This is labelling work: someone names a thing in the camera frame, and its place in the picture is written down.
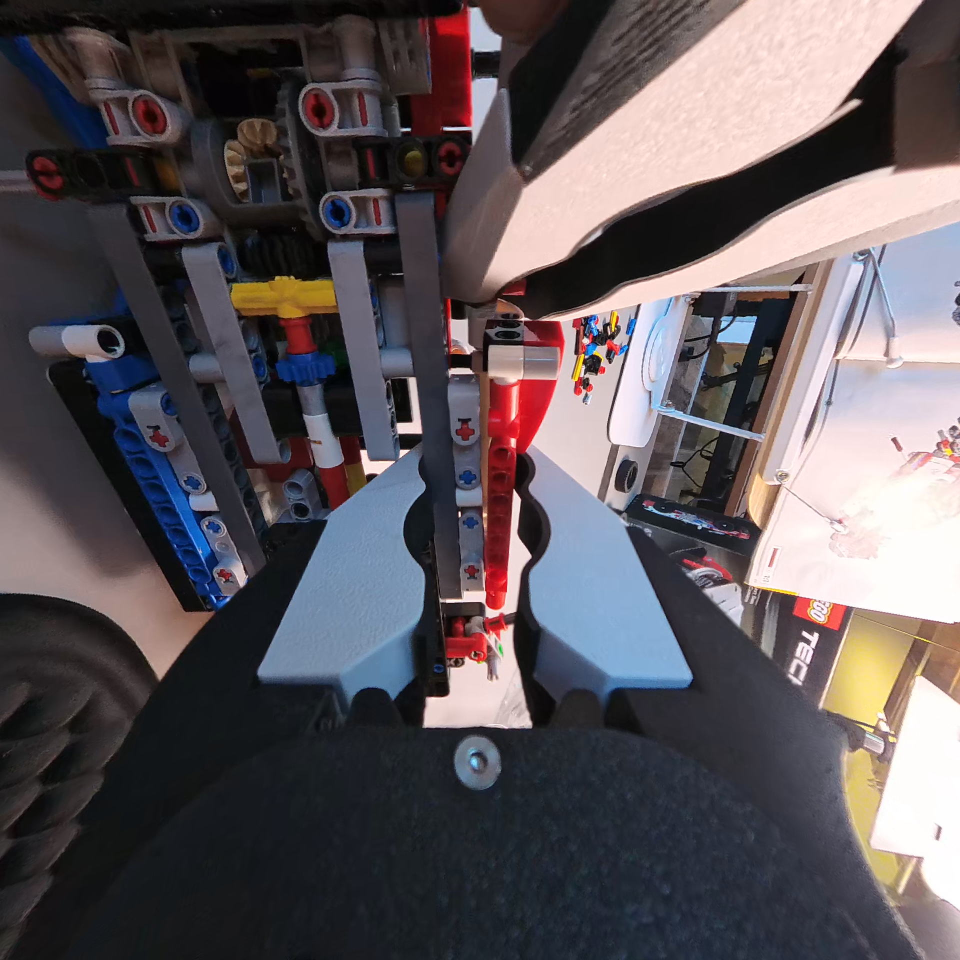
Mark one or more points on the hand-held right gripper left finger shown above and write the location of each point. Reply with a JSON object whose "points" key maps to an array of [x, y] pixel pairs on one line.
{"points": [[345, 592]]}

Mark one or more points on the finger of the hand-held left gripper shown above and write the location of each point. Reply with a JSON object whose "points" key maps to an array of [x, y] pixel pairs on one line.
{"points": [[862, 210], [674, 134]]}

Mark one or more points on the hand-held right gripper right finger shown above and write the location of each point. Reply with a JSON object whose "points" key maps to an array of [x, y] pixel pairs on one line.
{"points": [[607, 600]]}

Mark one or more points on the lego instruction booklet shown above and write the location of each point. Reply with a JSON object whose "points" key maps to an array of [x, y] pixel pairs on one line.
{"points": [[884, 486]]}

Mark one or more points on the lego race car model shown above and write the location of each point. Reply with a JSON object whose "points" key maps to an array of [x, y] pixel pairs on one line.
{"points": [[262, 261]]}

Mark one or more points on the lego set box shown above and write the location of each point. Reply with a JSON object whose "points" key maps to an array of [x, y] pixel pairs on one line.
{"points": [[794, 637]]}

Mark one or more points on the pile of small lego pieces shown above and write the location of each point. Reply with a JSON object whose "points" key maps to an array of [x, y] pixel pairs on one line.
{"points": [[600, 352]]}

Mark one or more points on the person's left hand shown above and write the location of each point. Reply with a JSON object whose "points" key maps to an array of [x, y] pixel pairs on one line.
{"points": [[521, 14]]}

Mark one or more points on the black rubber tire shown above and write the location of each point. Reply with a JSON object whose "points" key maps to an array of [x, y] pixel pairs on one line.
{"points": [[626, 474]]}

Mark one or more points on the white book stand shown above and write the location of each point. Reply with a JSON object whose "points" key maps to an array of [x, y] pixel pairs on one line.
{"points": [[644, 374]]}

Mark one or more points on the LED panel light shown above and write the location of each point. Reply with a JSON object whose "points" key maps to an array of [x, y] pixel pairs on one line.
{"points": [[914, 787]]}

